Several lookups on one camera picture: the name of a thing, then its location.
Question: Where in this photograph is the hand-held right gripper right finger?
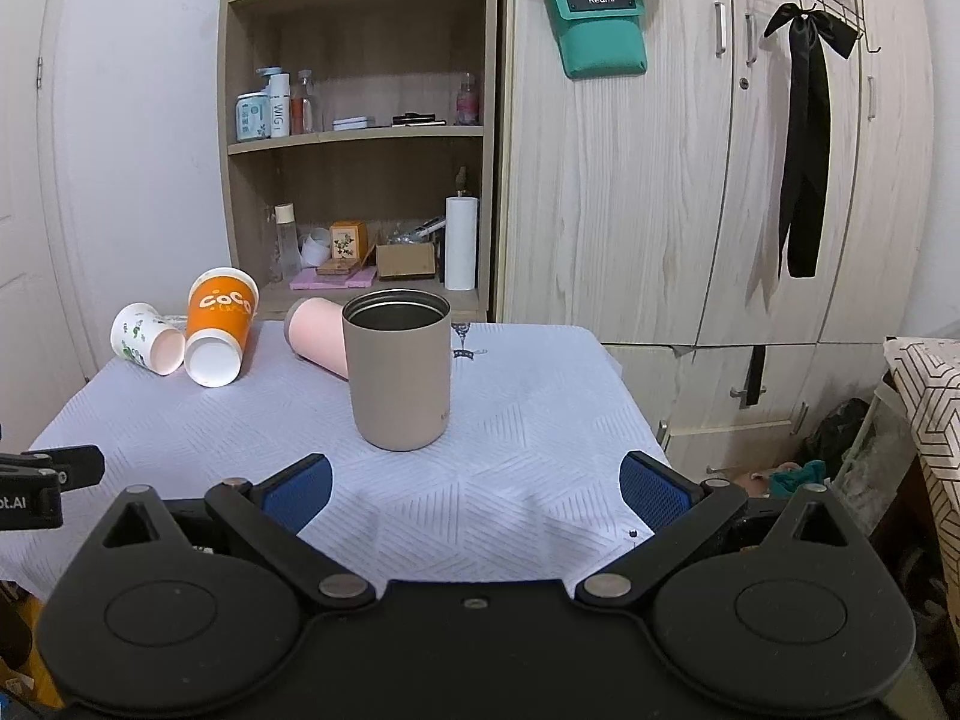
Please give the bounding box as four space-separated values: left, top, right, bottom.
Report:
574 450 867 610

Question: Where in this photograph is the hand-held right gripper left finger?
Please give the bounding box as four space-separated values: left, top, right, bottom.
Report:
97 454 378 610

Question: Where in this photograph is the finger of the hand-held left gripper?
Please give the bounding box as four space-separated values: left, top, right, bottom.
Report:
21 445 106 490

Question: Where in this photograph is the white floral paper cup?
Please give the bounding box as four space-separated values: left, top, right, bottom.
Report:
111 303 186 377

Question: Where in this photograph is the pink paper cup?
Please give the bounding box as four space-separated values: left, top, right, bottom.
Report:
283 297 350 381

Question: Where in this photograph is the orange paper cup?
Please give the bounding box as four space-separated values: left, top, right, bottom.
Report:
184 267 260 389

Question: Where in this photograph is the beige metal tumbler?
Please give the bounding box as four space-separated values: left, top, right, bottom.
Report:
342 289 452 452

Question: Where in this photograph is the teal cloth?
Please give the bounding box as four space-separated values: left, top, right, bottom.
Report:
772 461 827 496

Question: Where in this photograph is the white patterned tablecloth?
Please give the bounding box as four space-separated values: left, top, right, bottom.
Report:
0 319 672 601

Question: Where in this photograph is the dark bag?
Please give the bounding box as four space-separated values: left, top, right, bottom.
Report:
810 397 871 470

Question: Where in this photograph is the pink flat pad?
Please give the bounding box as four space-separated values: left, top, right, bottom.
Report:
289 268 376 290

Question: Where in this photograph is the clear bottle with beige cap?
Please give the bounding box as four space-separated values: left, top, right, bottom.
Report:
271 202 302 284

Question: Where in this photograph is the brown cardboard box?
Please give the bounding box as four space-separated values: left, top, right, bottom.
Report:
375 241 437 280

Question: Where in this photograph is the yellow floral box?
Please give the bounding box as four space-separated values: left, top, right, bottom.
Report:
330 221 370 267

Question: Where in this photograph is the clear plastic bag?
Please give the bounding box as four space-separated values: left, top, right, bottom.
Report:
382 217 448 245

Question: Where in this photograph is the geometric patterned cushion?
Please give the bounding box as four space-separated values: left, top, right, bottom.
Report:
883 336 960 601

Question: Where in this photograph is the white paper towel roll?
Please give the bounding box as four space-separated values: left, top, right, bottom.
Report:
445 196 479 291

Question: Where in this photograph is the light wooden wardrobe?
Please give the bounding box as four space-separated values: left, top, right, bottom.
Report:
495 0 947 477

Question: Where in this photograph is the white door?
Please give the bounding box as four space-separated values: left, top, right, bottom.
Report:
0 0 102 398

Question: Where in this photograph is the wooden shelf unit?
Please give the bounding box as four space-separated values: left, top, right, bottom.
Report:
217 0 500 323

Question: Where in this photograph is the teal and white tub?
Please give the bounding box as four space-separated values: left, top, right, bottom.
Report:
236 92 271 142

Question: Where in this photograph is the clear bottle with red liquid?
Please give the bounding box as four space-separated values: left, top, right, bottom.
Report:
291 70 316 134

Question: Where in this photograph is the white pump bottle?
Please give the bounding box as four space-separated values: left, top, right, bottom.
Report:
255 67 291 139

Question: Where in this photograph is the black ribbon bow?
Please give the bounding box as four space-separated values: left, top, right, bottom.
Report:
763 3 860 279

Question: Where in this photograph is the teal pouch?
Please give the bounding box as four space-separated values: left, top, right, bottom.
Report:
545 0 649 80

